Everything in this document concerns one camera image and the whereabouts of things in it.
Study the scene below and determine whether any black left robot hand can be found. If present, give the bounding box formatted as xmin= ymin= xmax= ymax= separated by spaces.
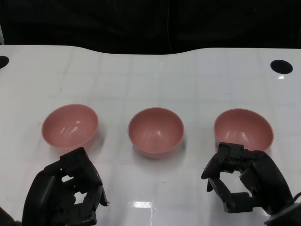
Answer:
xmin=22 ymin=147 xmax=111 ymax=226

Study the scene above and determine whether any pink plastic bowl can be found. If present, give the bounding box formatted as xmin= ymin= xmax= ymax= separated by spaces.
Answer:
xmin=127 ymin=107 xmax=184 ymax=159
xmin=41 ymin=104 xmax=99 ymax=149
xmin=214 ymin=108 xmax=274 ymax=153

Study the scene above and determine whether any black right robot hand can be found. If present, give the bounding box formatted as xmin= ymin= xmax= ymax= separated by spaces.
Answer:
xmin=201 ymin=142 xmax=294 ymax=216

